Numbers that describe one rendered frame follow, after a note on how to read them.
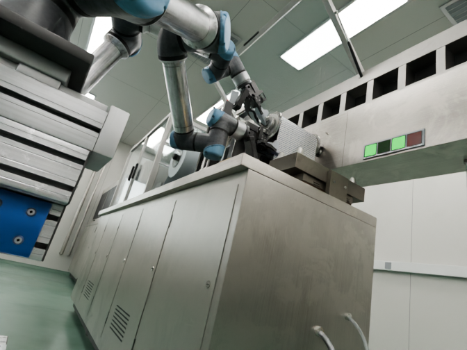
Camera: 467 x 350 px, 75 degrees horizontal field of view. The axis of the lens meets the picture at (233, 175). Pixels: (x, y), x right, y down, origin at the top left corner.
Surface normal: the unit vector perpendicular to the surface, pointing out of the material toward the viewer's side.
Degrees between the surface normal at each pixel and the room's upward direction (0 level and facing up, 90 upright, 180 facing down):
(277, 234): 90
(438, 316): 90
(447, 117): 90
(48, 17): 72
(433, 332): 90
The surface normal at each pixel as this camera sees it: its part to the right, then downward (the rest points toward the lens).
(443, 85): -0.81, -0.36
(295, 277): 0.54, -0.17
